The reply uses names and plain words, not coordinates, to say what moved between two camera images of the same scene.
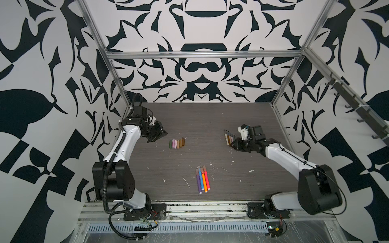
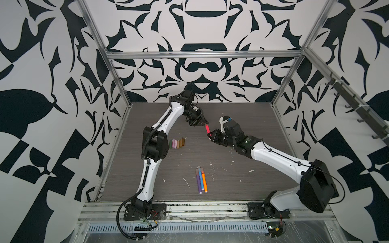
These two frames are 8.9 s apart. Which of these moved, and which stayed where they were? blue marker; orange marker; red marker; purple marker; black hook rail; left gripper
Moved: left gripper; red marker
Stayed: orange marker; blue marker; purple marker; black hook rail
